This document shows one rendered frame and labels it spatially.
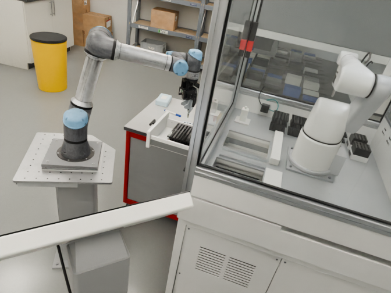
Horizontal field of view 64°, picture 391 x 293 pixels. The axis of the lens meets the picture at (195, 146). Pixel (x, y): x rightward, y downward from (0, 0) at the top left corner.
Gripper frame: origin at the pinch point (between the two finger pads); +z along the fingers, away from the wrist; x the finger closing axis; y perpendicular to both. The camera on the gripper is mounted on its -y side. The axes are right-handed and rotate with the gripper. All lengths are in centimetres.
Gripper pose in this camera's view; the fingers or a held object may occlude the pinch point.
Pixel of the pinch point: (189, 110)
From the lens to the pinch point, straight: 186.8
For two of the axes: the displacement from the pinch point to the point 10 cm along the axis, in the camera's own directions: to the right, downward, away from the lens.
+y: -8.8, 1.2, -4.6
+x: 4.5, 5.3, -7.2
